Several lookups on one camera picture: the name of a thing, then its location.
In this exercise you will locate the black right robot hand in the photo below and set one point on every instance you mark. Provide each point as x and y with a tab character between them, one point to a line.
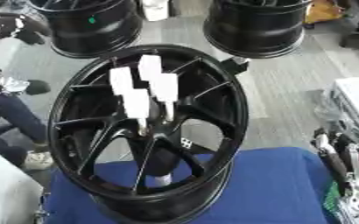
336	163

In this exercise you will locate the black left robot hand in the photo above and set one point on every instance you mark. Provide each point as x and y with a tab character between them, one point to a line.
37	87

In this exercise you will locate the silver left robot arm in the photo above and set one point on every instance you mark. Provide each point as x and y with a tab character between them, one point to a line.
9	83

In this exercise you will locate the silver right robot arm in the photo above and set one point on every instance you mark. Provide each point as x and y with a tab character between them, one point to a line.
348	210

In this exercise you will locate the black spoked wheel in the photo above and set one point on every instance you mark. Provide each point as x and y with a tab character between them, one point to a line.
80	137

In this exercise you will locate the black wheel rim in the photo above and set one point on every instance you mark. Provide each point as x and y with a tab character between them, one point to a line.
93	32
254	32

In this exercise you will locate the person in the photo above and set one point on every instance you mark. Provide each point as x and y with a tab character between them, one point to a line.
14	116

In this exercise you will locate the black and white bag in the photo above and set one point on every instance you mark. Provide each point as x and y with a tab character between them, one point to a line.
14	27

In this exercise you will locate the plastic-wrapped white box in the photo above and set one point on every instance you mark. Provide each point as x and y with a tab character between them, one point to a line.
356	102

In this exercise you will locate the white covered table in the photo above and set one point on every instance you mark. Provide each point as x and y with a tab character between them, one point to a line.
6	189

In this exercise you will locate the white object on floor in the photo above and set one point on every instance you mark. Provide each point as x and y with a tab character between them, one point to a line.
156	9

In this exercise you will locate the yellow bag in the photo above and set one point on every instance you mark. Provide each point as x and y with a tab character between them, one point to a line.
321	11

